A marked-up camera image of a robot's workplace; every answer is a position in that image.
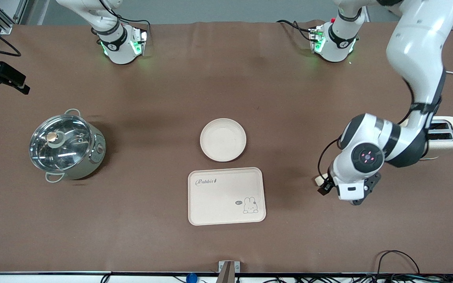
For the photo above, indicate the round cream plate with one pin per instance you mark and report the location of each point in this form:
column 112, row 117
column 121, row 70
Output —
column 222, row 139

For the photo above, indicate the blue round knob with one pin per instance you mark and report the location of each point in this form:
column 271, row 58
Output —
column 192, row 278

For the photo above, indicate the steel electric cooking pot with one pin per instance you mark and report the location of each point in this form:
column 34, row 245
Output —
column 92, row 157

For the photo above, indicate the glass pot lid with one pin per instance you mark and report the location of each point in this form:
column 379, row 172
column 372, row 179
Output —
column 61, row 145

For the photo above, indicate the grey metal table bracket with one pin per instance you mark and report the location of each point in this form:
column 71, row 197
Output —
column 228, row 271

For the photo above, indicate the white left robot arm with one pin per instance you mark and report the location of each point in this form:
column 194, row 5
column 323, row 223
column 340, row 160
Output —
column 419, row 51

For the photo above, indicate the cream rabbit print tray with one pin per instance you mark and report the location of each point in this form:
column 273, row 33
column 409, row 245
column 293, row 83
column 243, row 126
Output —
column 218, row 200

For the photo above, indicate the small pale bun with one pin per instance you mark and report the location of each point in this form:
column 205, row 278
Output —
column 320, row 180

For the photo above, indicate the white two-slot toaster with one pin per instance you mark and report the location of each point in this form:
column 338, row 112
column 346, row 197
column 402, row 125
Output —
column 452, row 135

